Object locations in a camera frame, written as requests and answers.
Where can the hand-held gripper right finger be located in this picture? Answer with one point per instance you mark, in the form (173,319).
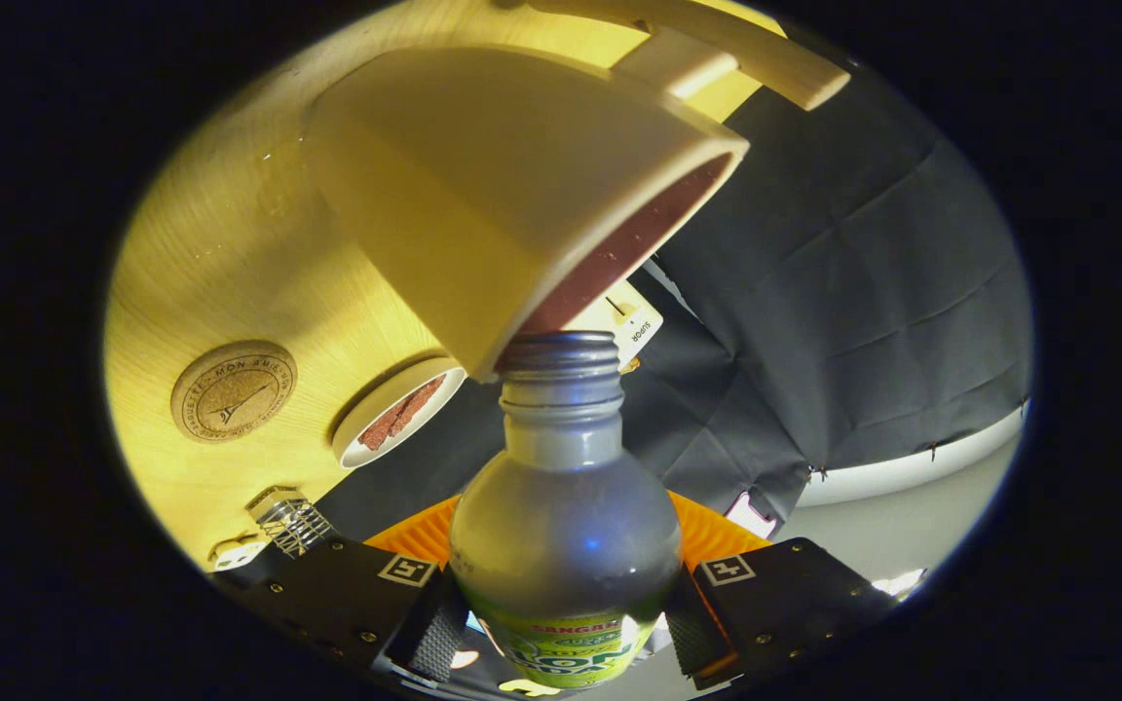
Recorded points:
(795,594)

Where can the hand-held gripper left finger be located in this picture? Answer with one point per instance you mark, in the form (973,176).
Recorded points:
(327,599)

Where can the round cork coaster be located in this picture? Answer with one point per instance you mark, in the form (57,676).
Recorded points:
(234,391)

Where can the silver juice bottle green label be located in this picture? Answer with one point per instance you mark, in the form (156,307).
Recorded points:
(561,526)

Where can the cream cup brown inside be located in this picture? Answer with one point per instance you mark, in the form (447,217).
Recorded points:
(464,195)

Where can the white sectioned snack dish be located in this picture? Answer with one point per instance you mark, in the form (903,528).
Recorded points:
(235,553)

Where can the reddish meat slice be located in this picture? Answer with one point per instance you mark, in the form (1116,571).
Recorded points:
(381,428)
(422,397)

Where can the white round plate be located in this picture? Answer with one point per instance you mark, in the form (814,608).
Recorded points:
(376,404)

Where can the white toaster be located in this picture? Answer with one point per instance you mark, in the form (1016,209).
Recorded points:
(634,321)

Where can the wooden table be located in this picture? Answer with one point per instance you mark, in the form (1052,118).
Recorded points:
(230,253)

